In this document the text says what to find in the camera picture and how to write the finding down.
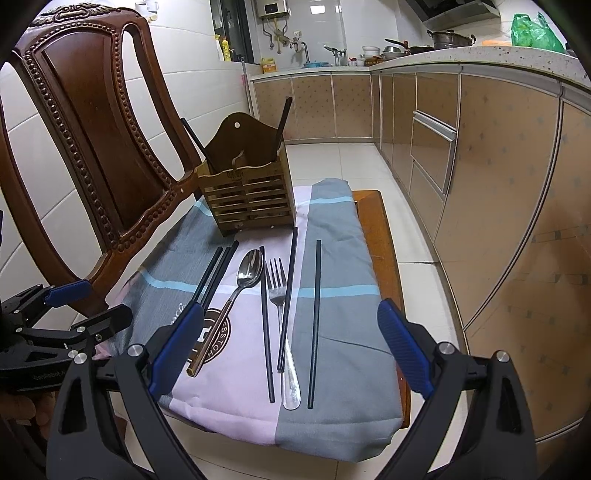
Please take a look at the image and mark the wooden utensil holder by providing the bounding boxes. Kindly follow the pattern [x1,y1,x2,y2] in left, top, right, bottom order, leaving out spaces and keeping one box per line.
[195,112,297,236]

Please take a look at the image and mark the yellow bottle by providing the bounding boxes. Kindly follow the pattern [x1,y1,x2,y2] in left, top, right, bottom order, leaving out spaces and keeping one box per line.
[221,37,232,62]

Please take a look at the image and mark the white bowl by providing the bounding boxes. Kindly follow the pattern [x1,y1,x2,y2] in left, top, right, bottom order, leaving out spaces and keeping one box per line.
[362,45,381,58]

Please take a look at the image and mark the grey pink checked cloth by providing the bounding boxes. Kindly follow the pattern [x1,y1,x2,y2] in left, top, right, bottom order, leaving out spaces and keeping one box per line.
[98,179,403,462]

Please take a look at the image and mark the person's left hand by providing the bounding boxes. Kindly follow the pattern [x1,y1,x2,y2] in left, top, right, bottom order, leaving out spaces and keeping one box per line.
[0,392,56,439]

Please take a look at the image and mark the range hood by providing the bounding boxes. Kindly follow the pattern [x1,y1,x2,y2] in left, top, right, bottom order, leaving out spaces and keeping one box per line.
[407,0,500,30]

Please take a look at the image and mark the small wooden table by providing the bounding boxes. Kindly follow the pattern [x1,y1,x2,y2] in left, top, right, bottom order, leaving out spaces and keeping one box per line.
[352,189,412,429]

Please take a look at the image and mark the kitchen base cabinets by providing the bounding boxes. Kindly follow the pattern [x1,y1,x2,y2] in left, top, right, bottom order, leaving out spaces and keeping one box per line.
[252,63,590,461]

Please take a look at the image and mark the white gas water heater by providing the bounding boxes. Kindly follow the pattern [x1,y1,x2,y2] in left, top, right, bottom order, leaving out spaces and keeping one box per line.
[256,0,290,19]

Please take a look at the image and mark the black chopstick beside spoon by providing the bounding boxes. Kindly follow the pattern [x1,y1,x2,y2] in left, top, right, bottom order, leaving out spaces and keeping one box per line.
[259,245,276,404]

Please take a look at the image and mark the speckled stone countertop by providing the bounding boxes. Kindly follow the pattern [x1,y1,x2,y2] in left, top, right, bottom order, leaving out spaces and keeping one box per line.
[249,46,590,85]

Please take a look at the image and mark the steel fork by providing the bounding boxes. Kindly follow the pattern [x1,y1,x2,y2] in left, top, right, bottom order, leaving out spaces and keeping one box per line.
[267,256,303,411]

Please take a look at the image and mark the green plastic bag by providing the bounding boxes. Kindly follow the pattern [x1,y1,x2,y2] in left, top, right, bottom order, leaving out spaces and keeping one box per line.
[511,13,566,54]

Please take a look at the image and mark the sink faucet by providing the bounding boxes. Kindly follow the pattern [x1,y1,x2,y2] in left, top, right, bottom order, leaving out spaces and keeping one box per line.
[290,40,310,67]

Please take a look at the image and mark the steel spoon wooden handle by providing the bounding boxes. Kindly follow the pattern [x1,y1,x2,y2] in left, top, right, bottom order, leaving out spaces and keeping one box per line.
[186,249,263,377]

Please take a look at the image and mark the metal cooking pot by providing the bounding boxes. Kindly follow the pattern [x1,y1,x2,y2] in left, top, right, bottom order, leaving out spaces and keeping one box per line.
[427,30,476,50]

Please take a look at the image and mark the blue basin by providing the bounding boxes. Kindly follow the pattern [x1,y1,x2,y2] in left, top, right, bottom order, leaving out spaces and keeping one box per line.
[303,62,331,69]

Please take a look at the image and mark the yellow box on counter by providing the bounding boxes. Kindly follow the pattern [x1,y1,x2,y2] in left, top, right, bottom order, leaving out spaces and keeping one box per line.
[260,57,277,74]

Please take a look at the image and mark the carved wooden chair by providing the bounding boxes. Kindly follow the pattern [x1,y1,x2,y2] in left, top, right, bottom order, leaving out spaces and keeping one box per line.
[8,3,200,316]

